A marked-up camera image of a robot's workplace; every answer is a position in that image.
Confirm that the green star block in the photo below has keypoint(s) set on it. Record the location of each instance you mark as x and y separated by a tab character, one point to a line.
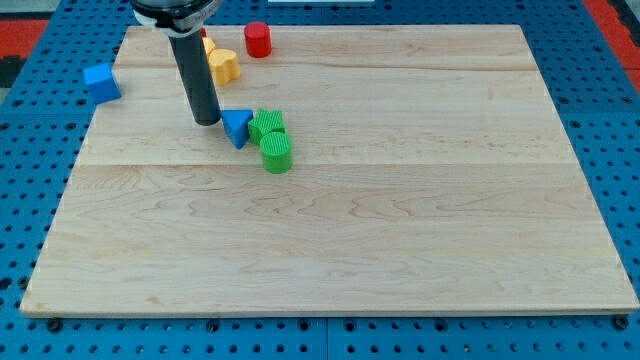
265	122

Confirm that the red cylinder block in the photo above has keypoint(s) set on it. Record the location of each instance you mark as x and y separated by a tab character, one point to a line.
258	39

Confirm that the green cylinder block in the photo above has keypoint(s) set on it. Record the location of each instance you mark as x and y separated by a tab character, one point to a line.
276	151

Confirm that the black robot wrist flange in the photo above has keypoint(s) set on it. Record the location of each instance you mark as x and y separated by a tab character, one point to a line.
174	17

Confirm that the yellow heart block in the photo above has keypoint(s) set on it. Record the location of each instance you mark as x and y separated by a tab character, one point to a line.
224	66

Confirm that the yellow block behind rod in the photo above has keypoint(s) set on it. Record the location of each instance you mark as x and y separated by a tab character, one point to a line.
209	45

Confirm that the blue cube block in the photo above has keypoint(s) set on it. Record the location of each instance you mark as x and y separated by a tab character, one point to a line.
101	83

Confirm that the blue triangle block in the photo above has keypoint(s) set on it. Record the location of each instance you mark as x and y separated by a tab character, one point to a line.
235	124

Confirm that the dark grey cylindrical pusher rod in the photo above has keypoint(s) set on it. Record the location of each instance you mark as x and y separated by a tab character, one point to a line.
192	64

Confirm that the light wooden board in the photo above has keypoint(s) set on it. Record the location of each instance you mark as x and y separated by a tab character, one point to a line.
431	176

